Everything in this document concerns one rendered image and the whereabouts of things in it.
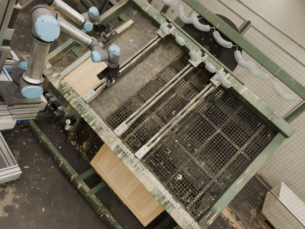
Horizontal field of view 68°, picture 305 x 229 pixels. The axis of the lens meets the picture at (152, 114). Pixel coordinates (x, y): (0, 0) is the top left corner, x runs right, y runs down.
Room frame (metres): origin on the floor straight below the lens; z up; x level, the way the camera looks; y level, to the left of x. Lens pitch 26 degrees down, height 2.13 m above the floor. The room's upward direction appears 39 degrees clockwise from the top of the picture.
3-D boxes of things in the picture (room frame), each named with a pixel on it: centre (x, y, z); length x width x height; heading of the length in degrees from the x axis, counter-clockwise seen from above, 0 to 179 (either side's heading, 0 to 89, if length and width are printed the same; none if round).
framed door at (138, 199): (1.79, -0.24, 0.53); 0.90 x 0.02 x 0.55; 77
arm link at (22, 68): (1.19, 0.81, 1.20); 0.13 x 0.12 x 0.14; 55
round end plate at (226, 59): (2.76, 0.00, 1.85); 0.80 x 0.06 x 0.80; 77
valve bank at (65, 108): (1.70, 0.76, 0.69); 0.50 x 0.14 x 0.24; 77
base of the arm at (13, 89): (1.20, 0.81, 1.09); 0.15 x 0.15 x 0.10
